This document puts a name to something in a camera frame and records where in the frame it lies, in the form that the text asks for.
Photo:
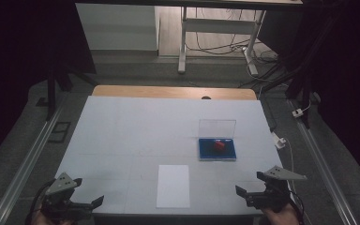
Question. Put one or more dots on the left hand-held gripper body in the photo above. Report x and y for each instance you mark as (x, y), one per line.
(59, 201)

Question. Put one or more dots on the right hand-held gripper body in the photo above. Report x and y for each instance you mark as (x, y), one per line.
(272, 195)

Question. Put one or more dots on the blue ink pad box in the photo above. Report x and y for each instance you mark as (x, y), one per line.
(217, 153)

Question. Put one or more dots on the red stamp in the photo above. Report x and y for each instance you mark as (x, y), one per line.
(220, 146)

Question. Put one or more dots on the person's right hand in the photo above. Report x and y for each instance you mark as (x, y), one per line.
(281, 217)

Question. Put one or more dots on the person's left hand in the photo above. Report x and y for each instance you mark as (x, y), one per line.
(40, 219)

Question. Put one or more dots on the white paper sheet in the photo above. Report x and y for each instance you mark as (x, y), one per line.
(172, 186)

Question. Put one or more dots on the white table cover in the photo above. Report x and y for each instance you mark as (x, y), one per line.
(131, 134)

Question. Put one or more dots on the white plug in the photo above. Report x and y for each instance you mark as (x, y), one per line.
(297, 112)

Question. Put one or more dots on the black tripod stand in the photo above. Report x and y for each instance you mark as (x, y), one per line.
(51, 93)

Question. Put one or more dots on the black table grommet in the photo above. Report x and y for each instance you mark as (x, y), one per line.
(206, 97)

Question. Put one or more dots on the black metal stand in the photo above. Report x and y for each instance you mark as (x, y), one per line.
(306, 84)

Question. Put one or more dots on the wooden table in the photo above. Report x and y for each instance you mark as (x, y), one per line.
(168, 92)

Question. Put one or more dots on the black curtain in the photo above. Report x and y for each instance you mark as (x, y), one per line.
(350, 78)
(18, 62)

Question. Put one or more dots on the white standing desk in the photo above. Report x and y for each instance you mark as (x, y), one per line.
(218, 26)

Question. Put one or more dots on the white cabinet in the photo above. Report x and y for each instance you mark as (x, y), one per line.
(117, 28)

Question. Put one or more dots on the aluminium rail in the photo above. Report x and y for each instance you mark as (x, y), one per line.
(25, 165)
(322, 168)

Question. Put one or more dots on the white metal frame stand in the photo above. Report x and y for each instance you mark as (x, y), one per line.
(218, 48)

